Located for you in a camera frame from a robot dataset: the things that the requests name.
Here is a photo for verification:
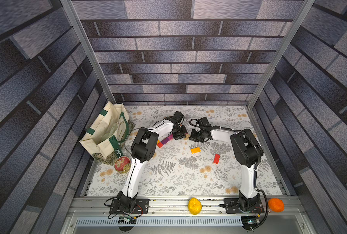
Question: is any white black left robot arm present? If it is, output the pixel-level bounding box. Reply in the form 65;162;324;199
117;111;187;213

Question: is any orange mandarin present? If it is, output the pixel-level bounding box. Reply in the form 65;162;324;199
268;198;284;213

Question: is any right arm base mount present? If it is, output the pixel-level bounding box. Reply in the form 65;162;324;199
224;198;265;215

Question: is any round red tin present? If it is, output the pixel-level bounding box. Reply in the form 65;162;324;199
114;156;131;174

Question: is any purple wooden block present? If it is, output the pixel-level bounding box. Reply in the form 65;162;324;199
160;137;171;145

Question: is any slotted metal cable tray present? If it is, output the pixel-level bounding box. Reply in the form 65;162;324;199
76;216;243;227

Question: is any cream green tote bag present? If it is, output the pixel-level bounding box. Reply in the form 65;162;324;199
80;102;134;165

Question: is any red wooden block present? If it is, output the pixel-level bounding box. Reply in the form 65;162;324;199
213;154;220;164

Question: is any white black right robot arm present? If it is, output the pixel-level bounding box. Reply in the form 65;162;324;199
189;117;264;213

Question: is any black corrugated cable hose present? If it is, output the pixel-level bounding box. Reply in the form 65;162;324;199
188;118;268;230

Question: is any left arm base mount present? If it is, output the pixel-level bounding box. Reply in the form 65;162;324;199
109;199;150;215

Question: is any yellow-orange wooden block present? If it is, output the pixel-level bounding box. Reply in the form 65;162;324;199
191;147;201;154

